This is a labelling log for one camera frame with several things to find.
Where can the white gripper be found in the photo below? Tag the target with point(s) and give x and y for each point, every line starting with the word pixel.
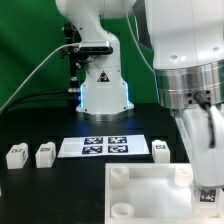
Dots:
pixel 207 163

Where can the white square tabletop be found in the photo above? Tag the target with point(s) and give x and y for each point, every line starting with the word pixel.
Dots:
pixel 151 193

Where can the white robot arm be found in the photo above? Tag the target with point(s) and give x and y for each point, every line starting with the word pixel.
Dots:
pixel 186 38

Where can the white sheet with tags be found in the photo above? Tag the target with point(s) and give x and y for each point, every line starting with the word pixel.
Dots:
pixel 103 146

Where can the grey camera on stand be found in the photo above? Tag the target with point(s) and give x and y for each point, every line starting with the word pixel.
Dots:
pixel 97 47

